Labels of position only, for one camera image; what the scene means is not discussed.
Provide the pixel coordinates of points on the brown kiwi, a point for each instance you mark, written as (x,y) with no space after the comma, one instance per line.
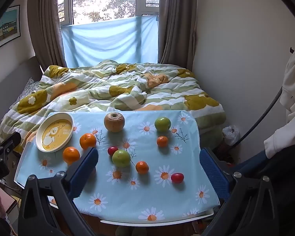
(114,122)

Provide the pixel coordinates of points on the green striped flower blanket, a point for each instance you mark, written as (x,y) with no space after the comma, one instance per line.
(127,91)

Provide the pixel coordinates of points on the grey bed frame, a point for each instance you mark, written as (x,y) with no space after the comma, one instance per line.
(12,81)

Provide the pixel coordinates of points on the yellow duck print plate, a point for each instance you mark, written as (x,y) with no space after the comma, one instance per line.
(54,135)

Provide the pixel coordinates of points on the brown curtain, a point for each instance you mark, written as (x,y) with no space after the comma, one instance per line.
(177,24)
(46,29)

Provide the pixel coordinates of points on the small tangerine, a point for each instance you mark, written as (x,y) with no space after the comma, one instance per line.
(162,141)
(142,167)

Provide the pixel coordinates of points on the window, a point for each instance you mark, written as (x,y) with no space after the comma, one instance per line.
(100,0)

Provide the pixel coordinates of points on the wall poster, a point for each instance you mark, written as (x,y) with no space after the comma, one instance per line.
(5,29)

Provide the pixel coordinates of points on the blue daisy print tablecloth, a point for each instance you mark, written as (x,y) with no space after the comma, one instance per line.
(147,196)

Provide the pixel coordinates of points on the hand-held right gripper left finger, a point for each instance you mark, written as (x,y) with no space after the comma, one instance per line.
(86,169)

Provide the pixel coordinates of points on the light blue window cloth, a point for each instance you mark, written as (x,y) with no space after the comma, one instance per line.
(108,41)

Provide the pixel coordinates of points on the large orange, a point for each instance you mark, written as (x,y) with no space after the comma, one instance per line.
(88,140)
(71,155)

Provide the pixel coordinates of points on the red cherry tomato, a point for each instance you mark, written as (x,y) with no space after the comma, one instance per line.
(177,177)
(112,150)

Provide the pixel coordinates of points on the white hanging garment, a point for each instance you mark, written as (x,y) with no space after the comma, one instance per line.
(292,95)

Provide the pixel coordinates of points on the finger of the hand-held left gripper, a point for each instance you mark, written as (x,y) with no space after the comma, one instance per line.
(8,141)

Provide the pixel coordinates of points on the white plastic bag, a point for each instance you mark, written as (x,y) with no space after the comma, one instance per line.
(231,134)

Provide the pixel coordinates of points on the green apple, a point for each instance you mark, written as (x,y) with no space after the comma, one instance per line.
(162,124)
(121,157)

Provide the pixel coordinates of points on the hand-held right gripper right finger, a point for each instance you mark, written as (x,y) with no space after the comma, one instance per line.
(212,172)

